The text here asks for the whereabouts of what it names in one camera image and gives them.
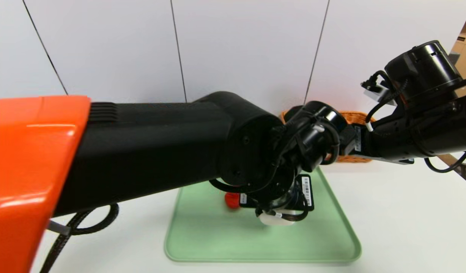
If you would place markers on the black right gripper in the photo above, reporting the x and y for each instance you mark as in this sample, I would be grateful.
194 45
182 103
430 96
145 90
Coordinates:
356 141

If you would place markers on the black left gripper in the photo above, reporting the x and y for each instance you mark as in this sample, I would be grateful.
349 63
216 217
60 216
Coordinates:
306 192

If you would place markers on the white soap bar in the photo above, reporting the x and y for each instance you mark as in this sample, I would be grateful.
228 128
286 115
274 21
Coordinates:
278 220

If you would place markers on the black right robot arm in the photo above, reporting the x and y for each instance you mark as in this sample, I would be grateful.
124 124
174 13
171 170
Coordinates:
426 132

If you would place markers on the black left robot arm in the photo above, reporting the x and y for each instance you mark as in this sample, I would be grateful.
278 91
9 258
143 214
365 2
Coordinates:
142 144

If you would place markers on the orange wicker basket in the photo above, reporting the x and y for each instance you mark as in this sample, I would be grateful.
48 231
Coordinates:
354 115

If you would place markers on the red rubber duck toy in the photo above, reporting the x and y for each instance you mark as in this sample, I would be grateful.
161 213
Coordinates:
231 201

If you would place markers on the light green plastic tray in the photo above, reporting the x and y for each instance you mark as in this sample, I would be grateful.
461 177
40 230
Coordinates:
218 239

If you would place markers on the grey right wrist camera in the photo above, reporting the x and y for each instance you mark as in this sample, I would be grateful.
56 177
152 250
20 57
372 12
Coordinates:
379 93

